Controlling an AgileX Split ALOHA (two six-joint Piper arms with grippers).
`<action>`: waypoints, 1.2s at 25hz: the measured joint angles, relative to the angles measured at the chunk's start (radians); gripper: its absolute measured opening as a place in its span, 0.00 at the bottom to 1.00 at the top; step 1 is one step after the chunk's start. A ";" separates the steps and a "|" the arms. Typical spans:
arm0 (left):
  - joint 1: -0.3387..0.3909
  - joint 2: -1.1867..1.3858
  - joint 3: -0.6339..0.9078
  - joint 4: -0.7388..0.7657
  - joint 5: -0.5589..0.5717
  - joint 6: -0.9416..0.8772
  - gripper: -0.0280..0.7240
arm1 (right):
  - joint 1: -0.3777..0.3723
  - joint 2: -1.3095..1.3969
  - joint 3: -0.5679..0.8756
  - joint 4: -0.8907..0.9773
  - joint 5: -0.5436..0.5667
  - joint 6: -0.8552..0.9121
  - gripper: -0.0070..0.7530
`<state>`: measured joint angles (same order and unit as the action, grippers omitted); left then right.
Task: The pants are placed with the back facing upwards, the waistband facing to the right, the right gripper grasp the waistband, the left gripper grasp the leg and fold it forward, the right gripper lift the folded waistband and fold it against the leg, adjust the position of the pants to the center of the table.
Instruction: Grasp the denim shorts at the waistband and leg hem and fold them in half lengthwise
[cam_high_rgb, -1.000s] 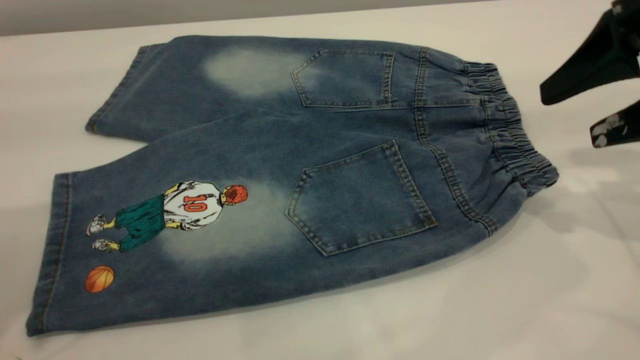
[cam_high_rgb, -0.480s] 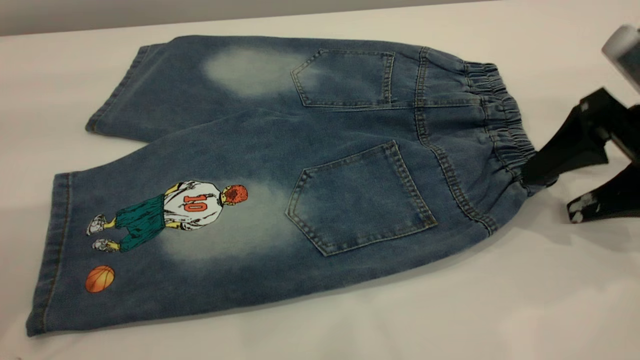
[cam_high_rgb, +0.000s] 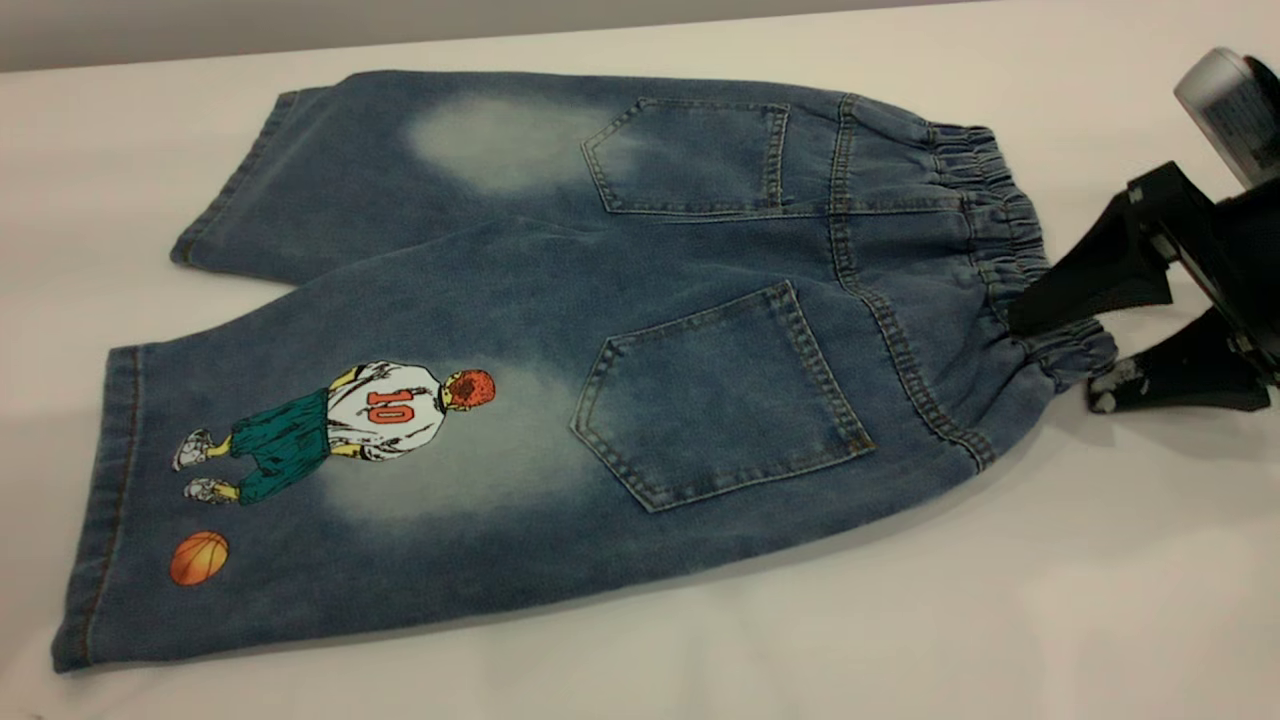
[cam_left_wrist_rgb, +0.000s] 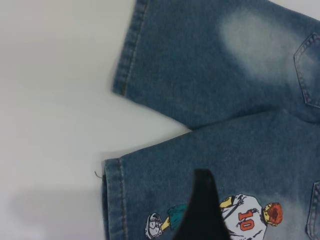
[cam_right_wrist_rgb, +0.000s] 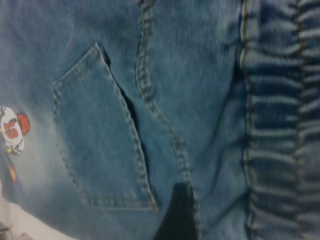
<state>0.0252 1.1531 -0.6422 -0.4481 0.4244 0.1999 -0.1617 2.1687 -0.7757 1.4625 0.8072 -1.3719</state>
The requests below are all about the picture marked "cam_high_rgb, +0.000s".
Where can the blue denim shorts with print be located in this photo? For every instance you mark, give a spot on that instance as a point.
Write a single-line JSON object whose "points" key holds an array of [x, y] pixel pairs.
{"points": [[600, 330]]}

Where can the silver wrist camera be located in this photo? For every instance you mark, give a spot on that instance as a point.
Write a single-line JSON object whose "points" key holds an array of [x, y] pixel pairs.
{"points": [[1225, 110]]}

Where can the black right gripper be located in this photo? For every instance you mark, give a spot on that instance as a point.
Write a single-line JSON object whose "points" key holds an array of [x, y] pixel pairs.
{"points": [[1235, 260]]}

